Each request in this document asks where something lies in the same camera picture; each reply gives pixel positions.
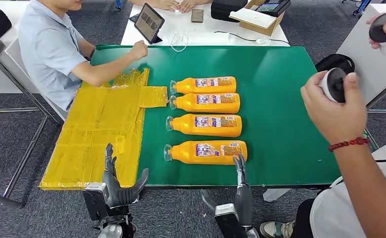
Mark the person's right forearm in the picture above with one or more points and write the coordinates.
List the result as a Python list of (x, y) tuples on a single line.
[(107, 70)]

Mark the grey white shoe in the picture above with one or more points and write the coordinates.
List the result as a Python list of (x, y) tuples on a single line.
[(275, 230)]

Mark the person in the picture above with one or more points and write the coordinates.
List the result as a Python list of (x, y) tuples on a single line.
[(166, 4), (344, 213), (48, 49)]

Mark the blue chair base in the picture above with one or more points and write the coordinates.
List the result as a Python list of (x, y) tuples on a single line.
[(360, 6)]

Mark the grey metal desk frame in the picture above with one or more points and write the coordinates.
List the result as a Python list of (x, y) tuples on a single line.
[(25, 157)]

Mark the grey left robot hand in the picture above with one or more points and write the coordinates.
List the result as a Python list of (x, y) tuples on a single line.
[(112, 190)]

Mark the white table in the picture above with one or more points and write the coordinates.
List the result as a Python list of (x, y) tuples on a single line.
[(180, 26)]

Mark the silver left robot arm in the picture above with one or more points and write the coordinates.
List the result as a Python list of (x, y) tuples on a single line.
[(110, 231)]

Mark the brown cardboard box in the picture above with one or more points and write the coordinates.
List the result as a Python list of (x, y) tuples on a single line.
[(262, 28)]

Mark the person's left forearm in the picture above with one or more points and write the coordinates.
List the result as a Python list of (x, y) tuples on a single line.
[(367, 190)]

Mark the black backpack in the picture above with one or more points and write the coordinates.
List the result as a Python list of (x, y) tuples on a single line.
[(334, 60)]

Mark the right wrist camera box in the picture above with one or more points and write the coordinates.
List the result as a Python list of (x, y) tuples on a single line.
[(229, 223)]

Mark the small white plug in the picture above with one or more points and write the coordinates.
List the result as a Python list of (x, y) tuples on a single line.
[(262, 40)]

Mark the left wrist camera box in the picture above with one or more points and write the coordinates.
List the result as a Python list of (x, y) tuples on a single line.
[(96, 203)]

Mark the green table mat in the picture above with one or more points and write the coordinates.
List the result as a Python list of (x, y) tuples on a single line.
[(278, 115)]

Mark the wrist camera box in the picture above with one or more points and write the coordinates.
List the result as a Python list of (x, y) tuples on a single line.
[(96, 203), (229, 223)]

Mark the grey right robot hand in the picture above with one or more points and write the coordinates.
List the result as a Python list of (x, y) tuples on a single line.
[(244, 203)]

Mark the dark smartphone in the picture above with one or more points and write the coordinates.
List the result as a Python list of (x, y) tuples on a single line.
[(197, 15)]

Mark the black zip case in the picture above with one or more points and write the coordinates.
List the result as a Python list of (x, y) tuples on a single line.
[(226, 11)]

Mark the small black flat device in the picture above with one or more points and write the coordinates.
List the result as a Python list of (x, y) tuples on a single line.
[(134, 18)]

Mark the white desk with metal legs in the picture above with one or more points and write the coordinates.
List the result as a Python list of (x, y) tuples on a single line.
[(370, 72)]

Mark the white table foot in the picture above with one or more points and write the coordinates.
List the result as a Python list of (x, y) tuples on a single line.
[(275, 194)]

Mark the black tablet on stand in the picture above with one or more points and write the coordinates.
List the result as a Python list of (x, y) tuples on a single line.
[(148, 23)]

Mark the orange detergent bottle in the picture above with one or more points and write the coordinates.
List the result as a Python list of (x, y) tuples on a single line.
[(186, 103), (184, 126), (183, 153), (186, 86)]

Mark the black device with screen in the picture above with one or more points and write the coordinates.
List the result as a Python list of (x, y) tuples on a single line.
[(273, 8)]

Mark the yellow taped mat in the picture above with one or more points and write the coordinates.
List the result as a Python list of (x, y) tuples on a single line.
[(91, 131)]

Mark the person's left hand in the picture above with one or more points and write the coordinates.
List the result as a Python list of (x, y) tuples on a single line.
[(337, 121)]

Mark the white black round controller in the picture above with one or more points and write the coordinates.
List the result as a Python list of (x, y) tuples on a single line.
[(378, 29), (336, 85)]

